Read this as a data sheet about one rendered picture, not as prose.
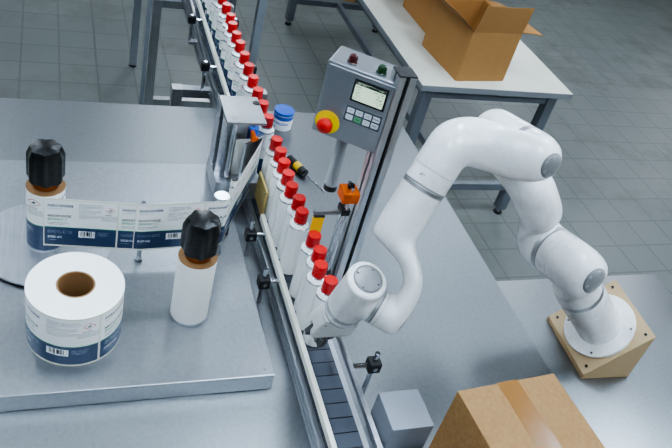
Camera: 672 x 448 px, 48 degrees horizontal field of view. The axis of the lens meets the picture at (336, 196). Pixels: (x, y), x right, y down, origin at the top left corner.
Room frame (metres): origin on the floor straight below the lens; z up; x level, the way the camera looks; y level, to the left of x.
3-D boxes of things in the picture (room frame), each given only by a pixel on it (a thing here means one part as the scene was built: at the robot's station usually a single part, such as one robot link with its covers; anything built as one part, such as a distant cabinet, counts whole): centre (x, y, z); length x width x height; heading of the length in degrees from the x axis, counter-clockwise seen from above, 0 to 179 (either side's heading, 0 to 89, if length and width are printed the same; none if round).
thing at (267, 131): (1.86, 0.25, 0.98); 0.05 x 0.05 x 0.20
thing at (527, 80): (4.12, -0.10, 0.39); 2.20 x 0.80 x 0.78; 26
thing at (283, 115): (2.23, 0.25, 0.87); 0.07 x 0.07 x 0.07
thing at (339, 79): (1.55, 0.01, 1.38); 0.17 x 0.10 x 0.19; 81
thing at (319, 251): (1.35, 0.00, 0.98); 0.05 x 0.05 x 0.20
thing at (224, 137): (1.76, 0.31, 1.01); 0.14 x 0.13 x 0.26; 26
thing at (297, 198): (1.52, 0.09, 0.98); 0.05 x 0.05 x 0.20
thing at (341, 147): (1.61, 0.02, 1.18); 0.04 x 0.04 x 0.21
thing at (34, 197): (1.31, 0.66, 1.04); 0.09 x 0.09 x 0.29
